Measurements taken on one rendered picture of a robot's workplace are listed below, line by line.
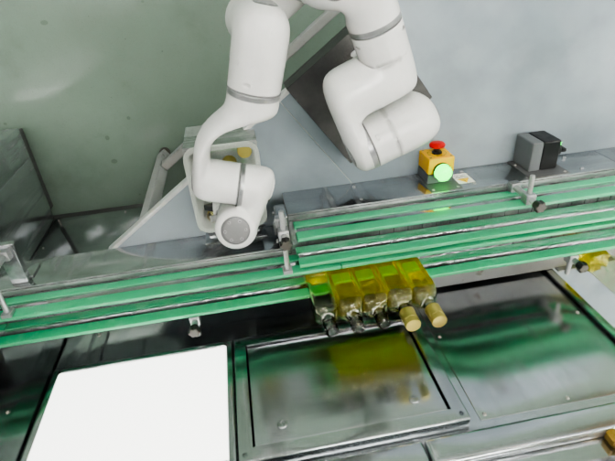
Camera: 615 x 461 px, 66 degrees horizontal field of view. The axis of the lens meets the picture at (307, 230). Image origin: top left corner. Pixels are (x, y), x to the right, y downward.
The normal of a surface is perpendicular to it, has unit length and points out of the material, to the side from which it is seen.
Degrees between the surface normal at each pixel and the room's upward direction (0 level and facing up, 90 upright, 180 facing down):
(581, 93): 0
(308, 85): 1
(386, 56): 13
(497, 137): 0
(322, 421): 90
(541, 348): 90
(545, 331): 90
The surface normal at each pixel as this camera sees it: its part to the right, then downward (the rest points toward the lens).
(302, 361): -0.07, -0.85
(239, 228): 0.14, 0.26
